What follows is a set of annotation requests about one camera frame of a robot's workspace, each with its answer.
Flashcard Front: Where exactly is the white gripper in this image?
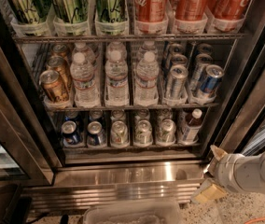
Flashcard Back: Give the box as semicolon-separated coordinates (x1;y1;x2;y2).
191;145;243;203

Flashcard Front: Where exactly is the brown bottle with blue label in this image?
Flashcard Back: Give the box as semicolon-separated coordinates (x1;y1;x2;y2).
181;108;202;145

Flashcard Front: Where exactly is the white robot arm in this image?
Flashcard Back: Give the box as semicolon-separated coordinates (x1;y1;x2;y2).
191;146;265;203

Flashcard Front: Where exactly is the fridge door right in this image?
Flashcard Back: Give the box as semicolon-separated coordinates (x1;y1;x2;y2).
219;40;265;156

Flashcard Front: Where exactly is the water bottle front right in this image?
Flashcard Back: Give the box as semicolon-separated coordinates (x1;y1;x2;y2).
134;51;160;106

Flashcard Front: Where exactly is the water bottle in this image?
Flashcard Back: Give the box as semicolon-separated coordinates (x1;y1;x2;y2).
70;52;100;108
134;51;160;106
105;50;130;106

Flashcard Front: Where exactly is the water bottle front middle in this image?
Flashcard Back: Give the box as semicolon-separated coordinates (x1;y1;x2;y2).
105;50;130;106

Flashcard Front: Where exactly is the steel fridge base grille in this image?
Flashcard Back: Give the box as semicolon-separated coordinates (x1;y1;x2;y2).
23;161;203;213

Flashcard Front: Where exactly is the water bottle front left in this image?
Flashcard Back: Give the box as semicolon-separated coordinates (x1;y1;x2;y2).
70;52;100;108

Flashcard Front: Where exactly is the silver can bottom right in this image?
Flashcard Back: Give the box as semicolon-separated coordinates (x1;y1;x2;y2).
157;119;176;146

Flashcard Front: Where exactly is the clear plastic bin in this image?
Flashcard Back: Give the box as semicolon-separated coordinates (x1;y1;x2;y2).
83;199;183;224

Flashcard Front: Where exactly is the silver can bottom middle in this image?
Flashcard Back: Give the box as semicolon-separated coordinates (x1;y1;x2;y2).
134;119;153;147

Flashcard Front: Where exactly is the silver blue can front right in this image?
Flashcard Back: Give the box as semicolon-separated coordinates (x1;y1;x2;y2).
196;64;224;99

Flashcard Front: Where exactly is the silver blue can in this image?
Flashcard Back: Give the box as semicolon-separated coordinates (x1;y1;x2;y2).
196;64;224;99
165;64;188;100

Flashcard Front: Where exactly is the silver can bottom left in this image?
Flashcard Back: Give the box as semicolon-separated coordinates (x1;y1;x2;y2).
110;120;129;148

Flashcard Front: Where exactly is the silver blue can front left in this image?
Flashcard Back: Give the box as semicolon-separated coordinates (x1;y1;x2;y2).
165;64;188;100

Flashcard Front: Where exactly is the blue pepsi can right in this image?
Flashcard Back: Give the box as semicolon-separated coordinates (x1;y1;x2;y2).
87;121;106;147

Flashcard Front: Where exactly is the blue pepsi can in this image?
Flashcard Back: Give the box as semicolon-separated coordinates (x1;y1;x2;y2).
87;121;106;147
62;120;82;146

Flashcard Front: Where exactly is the blue pepsi can left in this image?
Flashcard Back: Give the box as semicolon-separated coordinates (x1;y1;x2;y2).
62;120;82;146

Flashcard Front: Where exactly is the red cola can right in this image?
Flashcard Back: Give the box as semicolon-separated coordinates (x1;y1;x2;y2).
213;0;249;21

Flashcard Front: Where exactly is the red cola can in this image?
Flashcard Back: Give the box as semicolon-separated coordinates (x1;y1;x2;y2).
134;0;167;22
213;0;249;21
175;0;207;21

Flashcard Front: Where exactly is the red cola can middle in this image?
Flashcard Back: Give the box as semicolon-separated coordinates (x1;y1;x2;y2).
175;0;207;21

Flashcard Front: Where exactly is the red cola can left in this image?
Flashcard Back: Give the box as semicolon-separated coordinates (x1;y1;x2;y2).
134;0;167;22

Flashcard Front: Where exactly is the gold can front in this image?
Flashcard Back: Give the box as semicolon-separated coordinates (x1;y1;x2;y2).
39;69;69;103

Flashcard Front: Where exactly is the gold can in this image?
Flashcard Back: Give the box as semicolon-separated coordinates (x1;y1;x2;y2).
39;69;69;103
46;56;72;91
51;44;70;60

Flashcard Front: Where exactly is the gold can middle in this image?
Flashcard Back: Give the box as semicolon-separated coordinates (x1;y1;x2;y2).
46;56;72;91

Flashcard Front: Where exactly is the gold can back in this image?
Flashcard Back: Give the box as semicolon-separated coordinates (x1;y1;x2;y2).
51;44;70;60

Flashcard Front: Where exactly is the green can top right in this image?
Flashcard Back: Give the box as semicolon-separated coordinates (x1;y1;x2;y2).
95;0;125;23

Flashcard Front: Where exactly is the green can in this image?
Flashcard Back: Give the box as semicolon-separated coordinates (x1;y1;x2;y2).
8;0;51;24
51;0;88;24
95;0;125;23

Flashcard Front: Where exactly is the green can top middle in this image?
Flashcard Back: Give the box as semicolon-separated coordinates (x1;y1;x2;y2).
51;0;88;24

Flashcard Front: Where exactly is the green can top left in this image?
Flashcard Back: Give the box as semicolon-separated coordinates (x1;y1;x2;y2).
8;0;51;24

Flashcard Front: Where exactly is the middle wire shelf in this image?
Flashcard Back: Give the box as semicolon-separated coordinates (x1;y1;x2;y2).
46;103;219;112

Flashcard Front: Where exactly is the wire shelf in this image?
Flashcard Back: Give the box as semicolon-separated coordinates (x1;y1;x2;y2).
46;103;219;112
13;33;249;44

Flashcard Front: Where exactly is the top wire shelf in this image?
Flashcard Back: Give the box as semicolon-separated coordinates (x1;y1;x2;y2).
13;33;249;44

